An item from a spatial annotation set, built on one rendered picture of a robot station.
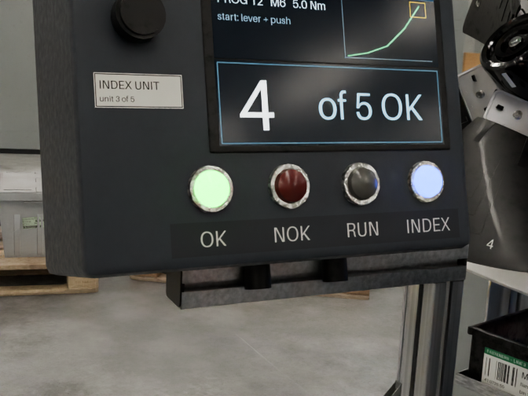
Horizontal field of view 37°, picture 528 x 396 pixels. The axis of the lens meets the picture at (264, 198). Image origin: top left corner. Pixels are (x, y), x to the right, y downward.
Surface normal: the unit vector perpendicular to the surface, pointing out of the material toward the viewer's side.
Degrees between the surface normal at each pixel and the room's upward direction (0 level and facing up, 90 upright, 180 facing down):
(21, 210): 95
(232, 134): 75
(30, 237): 95
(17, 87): 90
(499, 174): 50
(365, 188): 80
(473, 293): 90
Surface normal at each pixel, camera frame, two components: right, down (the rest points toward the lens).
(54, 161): -0.90, 0.04
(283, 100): 0.44, -0.07
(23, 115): 0.16, 0.19
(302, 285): 0.44, 0.19
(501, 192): -0.05, -0.52
